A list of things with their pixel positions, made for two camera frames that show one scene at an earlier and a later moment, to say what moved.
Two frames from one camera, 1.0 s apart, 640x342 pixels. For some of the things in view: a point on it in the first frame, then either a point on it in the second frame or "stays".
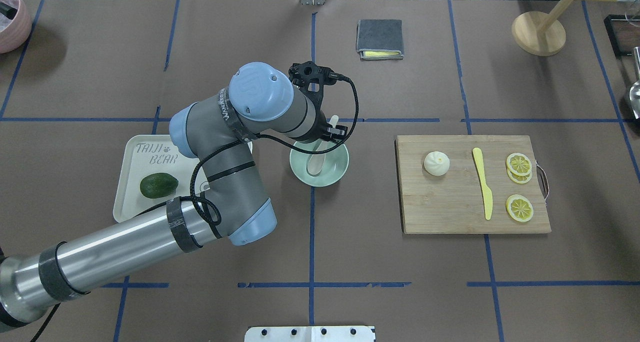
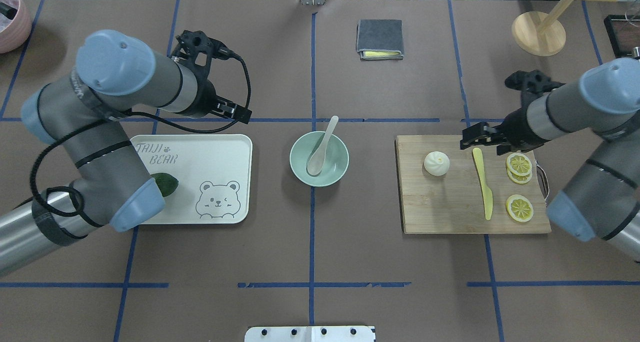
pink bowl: [15, 20] stays
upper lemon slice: [519, 164] stays
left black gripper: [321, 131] → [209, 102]
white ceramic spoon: [316, 162] stays
